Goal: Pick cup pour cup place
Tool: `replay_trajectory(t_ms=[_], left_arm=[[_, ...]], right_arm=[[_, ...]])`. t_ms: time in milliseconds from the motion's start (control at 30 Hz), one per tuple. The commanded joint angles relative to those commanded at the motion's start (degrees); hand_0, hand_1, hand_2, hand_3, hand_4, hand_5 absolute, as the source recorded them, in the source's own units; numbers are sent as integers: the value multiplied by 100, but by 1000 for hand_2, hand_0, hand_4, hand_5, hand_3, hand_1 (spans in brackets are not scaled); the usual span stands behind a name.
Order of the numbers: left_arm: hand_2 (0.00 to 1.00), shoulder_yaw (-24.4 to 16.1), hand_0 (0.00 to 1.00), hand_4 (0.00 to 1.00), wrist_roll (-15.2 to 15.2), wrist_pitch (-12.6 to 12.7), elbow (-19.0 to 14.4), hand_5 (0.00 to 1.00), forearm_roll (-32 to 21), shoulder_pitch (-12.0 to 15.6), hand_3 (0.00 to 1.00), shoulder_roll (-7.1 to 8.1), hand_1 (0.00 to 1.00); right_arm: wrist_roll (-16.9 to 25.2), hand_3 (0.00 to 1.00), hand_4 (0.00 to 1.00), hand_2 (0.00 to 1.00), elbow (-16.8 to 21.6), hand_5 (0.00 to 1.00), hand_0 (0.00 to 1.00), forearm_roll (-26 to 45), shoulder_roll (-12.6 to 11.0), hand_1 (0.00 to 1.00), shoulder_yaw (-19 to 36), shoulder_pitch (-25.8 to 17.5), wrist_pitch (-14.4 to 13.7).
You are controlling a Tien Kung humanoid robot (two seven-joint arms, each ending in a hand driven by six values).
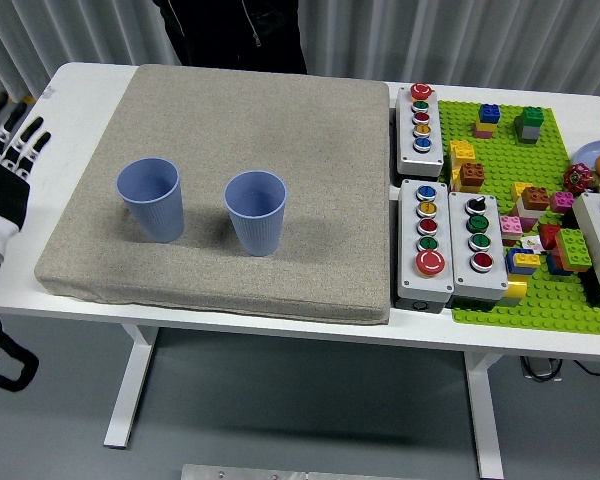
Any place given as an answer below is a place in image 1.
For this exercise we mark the blue ribbed plastic cup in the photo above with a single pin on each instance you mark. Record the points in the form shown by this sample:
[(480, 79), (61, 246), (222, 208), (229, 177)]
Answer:
[(155, 220), (255, 230)]

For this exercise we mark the grey box with selector switch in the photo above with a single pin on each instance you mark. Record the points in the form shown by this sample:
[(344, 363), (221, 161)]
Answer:
[(461, 270)]

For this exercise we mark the blue yellow pink block stack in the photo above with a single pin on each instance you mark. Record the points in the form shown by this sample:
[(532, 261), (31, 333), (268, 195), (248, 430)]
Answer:
[(489, 114)]

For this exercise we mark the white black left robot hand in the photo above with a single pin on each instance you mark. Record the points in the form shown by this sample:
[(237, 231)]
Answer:
[(5, 195)]

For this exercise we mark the magenta toy block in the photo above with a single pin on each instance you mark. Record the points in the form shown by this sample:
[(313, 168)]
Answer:
[(562, 201)]

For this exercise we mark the person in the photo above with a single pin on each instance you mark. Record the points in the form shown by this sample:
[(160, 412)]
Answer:
[(220, 35)]

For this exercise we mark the brown toy block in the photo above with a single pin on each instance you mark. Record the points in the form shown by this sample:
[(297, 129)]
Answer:
[(472, 172), (536, 198)]

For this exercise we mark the red valve wheel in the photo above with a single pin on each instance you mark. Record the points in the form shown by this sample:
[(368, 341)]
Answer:
[(577, 176)]

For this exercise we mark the green studded baseplate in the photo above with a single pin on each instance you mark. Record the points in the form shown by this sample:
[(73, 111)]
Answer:
[(502, 155)]

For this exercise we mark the small white printed tile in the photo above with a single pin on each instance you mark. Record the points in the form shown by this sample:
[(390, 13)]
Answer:
[(530, 243)]

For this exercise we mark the grey box, small red mushroom button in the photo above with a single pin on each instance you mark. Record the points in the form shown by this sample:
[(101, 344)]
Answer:
[(420, 156)]

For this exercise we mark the green grey block stack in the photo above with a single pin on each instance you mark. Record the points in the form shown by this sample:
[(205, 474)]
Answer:
[(530, 117)]

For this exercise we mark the yellow block on blue block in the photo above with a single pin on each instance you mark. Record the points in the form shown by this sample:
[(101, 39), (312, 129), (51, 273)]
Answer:
[(525, 260)]

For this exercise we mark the yellow round toy block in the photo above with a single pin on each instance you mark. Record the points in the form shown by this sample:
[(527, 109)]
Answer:
[(515, 290)]

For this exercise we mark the grey-brown fabric mat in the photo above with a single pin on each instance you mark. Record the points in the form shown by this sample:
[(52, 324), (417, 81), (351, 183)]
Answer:
[(280, 150)]

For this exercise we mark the grey box, large red stop button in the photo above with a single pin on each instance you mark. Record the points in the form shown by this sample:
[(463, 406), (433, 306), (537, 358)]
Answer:
[(410, 281)]

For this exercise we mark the grey button box, black base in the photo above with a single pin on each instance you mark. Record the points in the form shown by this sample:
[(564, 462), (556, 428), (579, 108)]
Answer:
[(597, 250)]

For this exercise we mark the white pleated curtain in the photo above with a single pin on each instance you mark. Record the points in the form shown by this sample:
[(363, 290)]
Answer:
[(430, 40)]

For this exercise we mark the pale blue plate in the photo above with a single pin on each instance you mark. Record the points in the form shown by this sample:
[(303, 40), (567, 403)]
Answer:
[(592, 150)]

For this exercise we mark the white table leg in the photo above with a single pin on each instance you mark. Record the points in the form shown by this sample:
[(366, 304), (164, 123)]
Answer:
[(485, 420), (130, 380)]

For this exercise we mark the green red blue block stack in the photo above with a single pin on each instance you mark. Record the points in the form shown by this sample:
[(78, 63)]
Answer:
[(574, 245)]

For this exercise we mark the red sloped toy block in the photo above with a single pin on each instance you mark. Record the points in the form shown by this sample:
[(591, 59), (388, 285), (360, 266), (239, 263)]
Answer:
[(549, 235)]

